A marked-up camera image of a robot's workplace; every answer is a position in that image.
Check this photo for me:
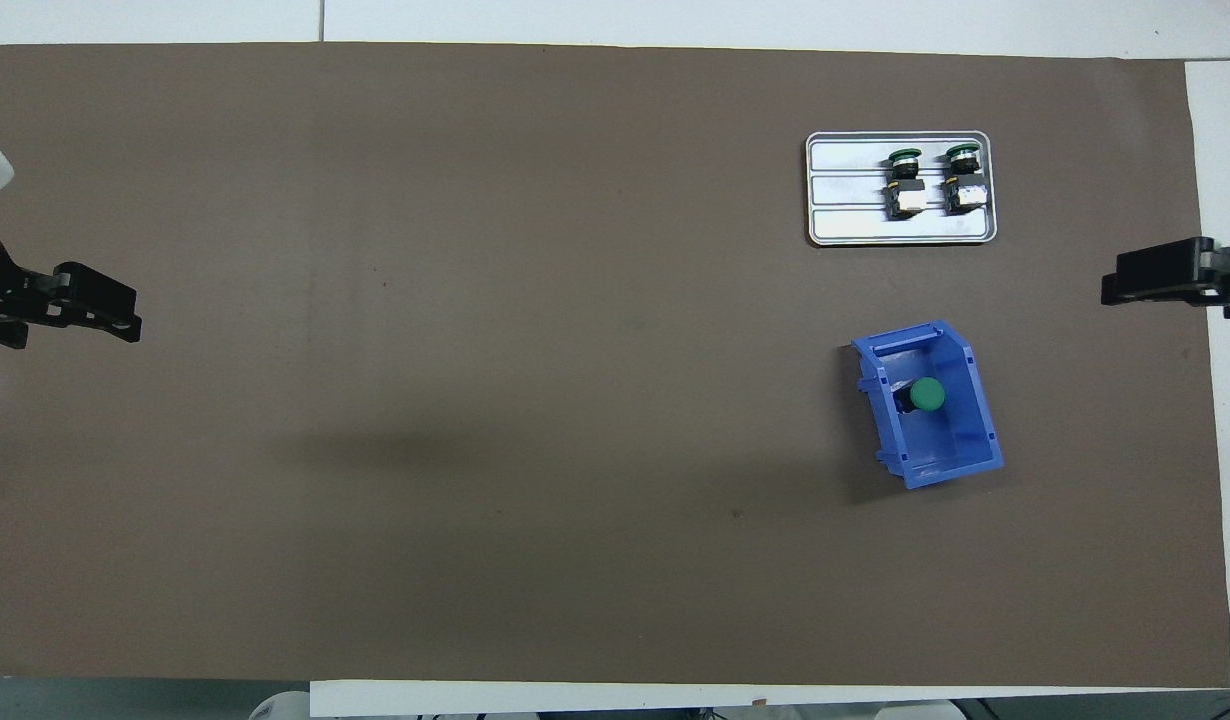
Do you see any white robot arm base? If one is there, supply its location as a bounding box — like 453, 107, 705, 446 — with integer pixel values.
870, 703, 976, 720
250, 690, 311, 720

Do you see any blue plastic storage bin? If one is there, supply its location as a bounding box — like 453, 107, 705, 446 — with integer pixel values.
851, 319, 1005, 490

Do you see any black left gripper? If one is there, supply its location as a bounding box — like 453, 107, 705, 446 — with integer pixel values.
0, 227, 143, 350

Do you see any green push button switch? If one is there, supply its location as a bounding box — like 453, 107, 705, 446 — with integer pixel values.
893, 376, 947, 415
883, 146, 928, 222
940, 143, 986, 217

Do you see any brown table mat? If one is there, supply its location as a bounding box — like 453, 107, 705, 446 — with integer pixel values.
0, 43, 1230, 689

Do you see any silver metal tray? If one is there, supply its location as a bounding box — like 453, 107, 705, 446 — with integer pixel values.
805, 131, 998, 248

